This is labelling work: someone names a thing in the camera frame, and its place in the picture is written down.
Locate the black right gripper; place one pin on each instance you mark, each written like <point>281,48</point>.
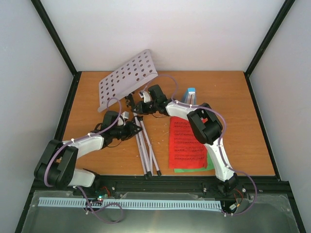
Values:
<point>140,108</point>

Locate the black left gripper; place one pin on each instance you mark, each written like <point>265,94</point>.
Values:
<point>130,130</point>

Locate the white music stand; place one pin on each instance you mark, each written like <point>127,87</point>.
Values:
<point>121,84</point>

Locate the blue metronome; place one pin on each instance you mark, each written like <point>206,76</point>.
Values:
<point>183,99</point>

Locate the red sheet music page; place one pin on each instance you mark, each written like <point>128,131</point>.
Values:
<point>185,152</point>

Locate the green sheet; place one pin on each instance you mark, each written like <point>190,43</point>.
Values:
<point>210,166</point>

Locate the clear plastic metronome cover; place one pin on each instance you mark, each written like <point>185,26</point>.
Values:
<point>190,98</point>

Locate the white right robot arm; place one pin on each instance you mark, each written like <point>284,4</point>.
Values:
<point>207,126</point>

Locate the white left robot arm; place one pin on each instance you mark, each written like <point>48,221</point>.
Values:
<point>57,165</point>

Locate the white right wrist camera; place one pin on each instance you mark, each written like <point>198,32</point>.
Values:
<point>145,96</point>

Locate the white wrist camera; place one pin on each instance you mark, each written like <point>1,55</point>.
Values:
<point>145,96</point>
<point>123,118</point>

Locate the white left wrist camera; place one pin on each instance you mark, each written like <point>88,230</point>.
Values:
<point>123,118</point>

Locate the light blue slotted cable duct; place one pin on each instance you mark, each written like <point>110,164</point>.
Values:
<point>204,205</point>

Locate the black aluminium front rail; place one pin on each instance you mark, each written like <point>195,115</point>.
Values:
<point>255,189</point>

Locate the black right frame post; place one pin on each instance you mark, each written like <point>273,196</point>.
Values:
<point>282,13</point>

